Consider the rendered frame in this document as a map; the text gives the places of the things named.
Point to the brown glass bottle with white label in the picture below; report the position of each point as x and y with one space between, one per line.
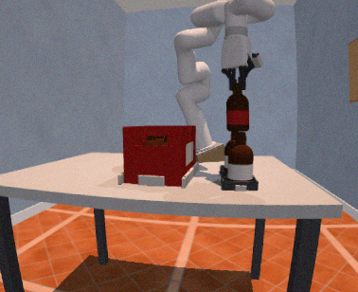
240 160

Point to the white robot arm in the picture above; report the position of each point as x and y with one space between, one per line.
234 15

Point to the dark red crate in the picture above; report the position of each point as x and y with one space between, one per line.
172 161

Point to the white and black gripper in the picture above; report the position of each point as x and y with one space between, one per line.
235 54

